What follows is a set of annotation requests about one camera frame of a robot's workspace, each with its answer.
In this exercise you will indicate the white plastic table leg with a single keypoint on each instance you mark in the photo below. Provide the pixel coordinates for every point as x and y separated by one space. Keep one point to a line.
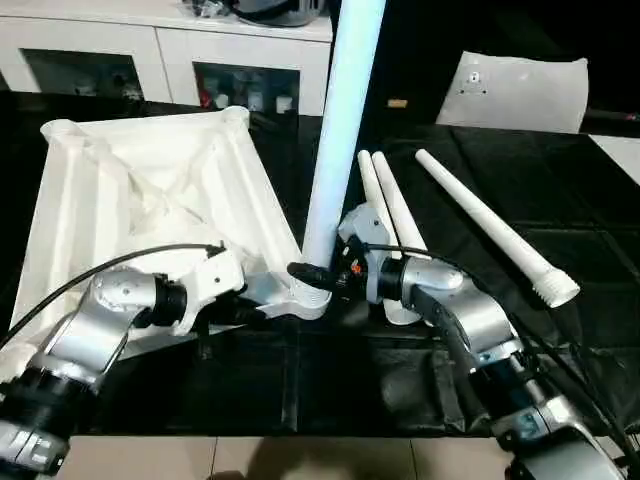
400 210
370 180
340 125
490 225

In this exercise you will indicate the white plastic table top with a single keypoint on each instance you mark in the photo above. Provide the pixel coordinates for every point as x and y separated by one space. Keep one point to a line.
150 150

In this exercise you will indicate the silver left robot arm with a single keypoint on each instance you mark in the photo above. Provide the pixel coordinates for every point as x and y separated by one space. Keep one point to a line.
95 325

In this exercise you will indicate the black work mat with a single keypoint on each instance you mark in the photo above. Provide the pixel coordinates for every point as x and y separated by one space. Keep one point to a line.
550 200

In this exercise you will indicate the black cabinet with gold label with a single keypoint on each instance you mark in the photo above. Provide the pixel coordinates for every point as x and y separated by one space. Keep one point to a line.
410 60

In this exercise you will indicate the grey rounded container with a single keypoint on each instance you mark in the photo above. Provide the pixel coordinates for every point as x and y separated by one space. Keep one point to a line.
280 12

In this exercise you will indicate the white cabinet with glass doors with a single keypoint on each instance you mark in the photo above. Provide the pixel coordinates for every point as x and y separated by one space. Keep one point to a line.
150 45

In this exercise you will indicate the dark crumpled object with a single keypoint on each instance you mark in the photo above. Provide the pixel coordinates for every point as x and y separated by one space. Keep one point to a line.
205 7

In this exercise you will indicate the white flat board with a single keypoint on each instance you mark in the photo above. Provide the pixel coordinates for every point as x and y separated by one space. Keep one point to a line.
620 152

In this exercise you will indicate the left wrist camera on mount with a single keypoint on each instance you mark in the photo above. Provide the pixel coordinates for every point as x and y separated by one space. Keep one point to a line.
215 280

